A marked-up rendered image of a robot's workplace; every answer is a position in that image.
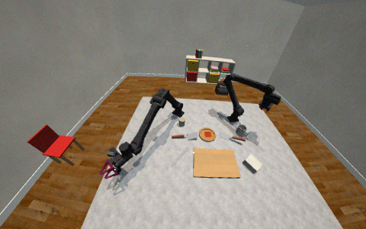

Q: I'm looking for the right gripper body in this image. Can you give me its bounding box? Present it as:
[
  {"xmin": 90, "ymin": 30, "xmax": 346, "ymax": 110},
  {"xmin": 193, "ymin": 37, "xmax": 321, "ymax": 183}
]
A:
[{"xmin": 108, "ymin": 155, "xmax": 127, "ymax": 174}]

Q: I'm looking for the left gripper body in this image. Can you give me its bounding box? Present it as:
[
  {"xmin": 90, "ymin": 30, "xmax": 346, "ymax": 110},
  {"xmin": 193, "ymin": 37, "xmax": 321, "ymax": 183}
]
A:
[{"xmin": 259, "ymin": 100, "xmax": 273, "ymax": 110}]

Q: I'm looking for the cheese pizza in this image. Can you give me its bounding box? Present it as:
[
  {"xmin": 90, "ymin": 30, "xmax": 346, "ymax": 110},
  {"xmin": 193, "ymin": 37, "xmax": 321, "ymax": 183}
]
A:
[{"xmin": 199, "ymin": 127, "xmax": 216, "ymax": 142}]

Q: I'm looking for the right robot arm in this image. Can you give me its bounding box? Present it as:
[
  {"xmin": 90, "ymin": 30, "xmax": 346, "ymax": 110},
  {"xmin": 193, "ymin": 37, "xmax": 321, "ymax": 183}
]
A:
[{"xmin": 107, "ymin": 88, "xmax": 184, "ymax": 162}]

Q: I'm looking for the grey turner with brown handle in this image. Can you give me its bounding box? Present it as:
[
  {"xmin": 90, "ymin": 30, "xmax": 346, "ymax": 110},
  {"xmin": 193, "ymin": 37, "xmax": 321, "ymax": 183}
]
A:
[
  {"xmin": 175, "ymin": 132, "xmax": 198, "ymax": 140},
  {"xmin": 219, "ymin": 133, "xmax": 241, "ymax": 140}
]

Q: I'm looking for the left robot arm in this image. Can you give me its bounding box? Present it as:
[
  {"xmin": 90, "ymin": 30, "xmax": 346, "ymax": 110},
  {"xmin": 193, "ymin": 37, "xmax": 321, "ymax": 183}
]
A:
[{"xmin": 223, "ymin": 73, "xmax": 281, "ymax": 122}]

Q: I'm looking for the light wooden cutting board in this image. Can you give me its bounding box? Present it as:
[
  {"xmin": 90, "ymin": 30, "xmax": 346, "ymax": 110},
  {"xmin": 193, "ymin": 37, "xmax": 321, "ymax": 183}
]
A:
[{"xmin": 194, "ymin": 148, "xmax": 241, "ymax": 178}]

